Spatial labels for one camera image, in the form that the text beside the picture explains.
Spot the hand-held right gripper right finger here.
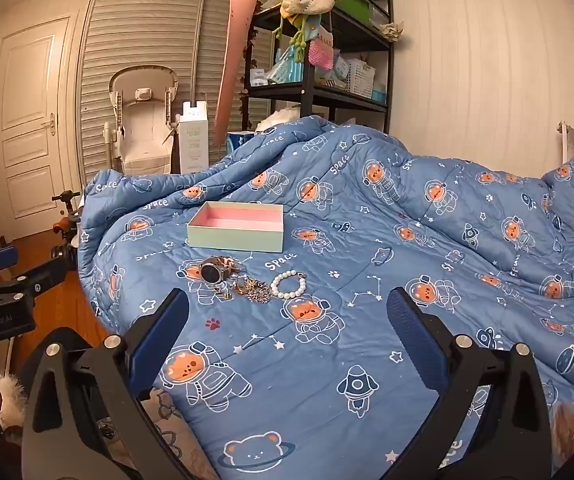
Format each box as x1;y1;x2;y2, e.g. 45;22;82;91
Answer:
382;287;552;480

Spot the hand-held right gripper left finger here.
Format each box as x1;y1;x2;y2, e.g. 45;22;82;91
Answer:
21;287;218;480

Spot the rose gold wrist watch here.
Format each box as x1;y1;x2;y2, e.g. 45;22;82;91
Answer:
198;256;244;289

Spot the gold chain necklace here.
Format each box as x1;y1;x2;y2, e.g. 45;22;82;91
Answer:
231;275;273;305

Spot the mint box with pink inside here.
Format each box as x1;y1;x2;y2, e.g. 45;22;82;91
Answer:
187;201;286;254

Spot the white pearl bracelet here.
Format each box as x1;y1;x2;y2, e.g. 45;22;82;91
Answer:
270;270;308;301

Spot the child's tricycle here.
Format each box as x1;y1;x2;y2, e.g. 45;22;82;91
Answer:
49;190;86;267

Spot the blue astronaut bear printed blanket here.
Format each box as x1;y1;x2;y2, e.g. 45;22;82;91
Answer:
78;115;574;480

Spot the beige patterned bedsheet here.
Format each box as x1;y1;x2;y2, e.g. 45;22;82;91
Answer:
142;387;218;480

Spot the white panelled door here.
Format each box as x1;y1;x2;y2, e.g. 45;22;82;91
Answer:
0;16;80;242

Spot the white baby high chair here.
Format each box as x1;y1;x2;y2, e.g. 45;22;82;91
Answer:
103;65;180;177

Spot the tall white carton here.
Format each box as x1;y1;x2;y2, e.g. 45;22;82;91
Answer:
177;101;212;175

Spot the blue cardboard box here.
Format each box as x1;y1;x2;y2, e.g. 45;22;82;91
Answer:
227;130;258;154

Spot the white plush toy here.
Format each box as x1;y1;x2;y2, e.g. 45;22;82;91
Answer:
257;107;300;134

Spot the black metal shelf rack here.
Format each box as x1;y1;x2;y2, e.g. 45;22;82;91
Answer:
241;0;396;134

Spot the louvered closet door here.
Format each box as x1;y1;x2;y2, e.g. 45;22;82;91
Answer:
78;0;278;187

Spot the white plastic basket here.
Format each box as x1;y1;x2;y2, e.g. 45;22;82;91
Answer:
344;57;378;99

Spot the long pink hanging strip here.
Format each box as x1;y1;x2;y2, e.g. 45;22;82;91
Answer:
212;0;259;146

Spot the blue striped bag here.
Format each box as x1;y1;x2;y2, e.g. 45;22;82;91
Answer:
267;45;308;86

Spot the pink mesh pouch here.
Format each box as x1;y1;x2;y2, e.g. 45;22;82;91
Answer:
308;37;336;69

